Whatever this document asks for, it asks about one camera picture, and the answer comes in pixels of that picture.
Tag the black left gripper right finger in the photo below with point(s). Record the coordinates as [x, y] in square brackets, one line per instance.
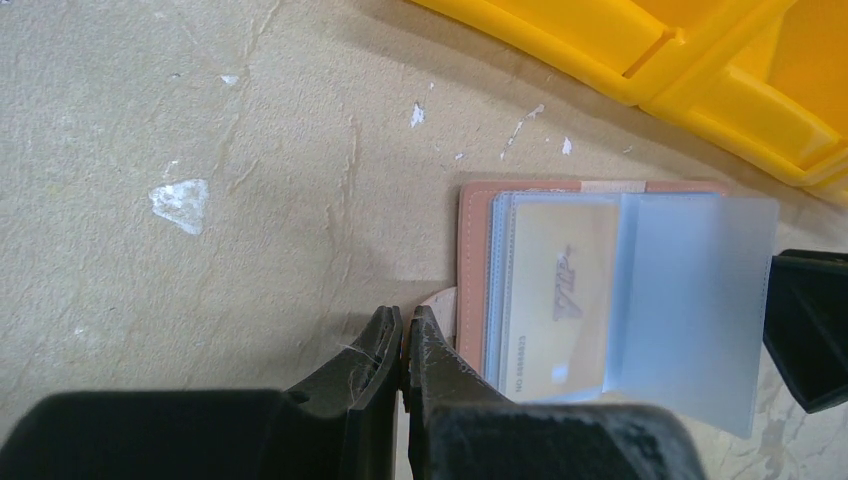
[462, 428]

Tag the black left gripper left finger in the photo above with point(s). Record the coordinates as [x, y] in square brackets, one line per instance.
[337, 423]

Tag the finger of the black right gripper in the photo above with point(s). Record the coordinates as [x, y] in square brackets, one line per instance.
[805, 328]

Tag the pink leather card holder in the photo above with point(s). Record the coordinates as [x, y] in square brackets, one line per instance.
[688, 295]

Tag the yellow middle bin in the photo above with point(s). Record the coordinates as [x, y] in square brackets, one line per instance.
[772, 89]

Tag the yellow bin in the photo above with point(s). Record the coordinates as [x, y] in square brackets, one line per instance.
[772, 89]
[630, 51]

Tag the yellow left bin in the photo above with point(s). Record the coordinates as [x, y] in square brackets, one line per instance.
[630, 51]

